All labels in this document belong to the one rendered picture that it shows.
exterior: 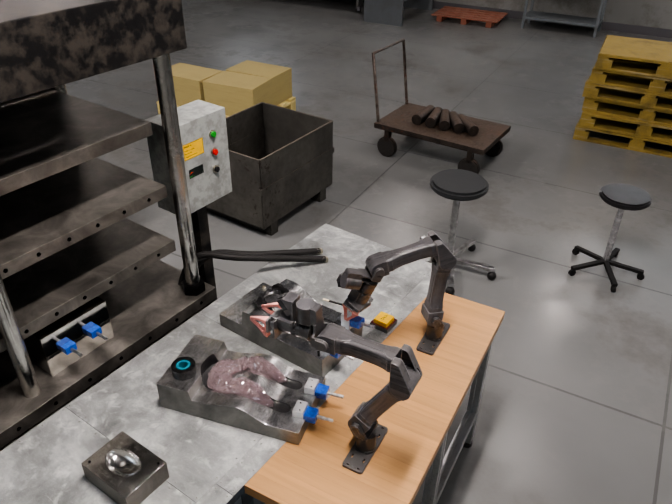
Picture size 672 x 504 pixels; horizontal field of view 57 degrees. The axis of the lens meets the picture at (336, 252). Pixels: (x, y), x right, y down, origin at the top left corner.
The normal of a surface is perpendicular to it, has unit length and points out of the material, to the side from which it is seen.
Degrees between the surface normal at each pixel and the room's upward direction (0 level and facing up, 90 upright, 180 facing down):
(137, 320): 0
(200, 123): 90
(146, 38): 90
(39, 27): 90
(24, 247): 0
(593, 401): 0
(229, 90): 90
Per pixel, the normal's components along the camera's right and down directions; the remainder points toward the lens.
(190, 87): -0.47, 0.48
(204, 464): 0.01, -0.83
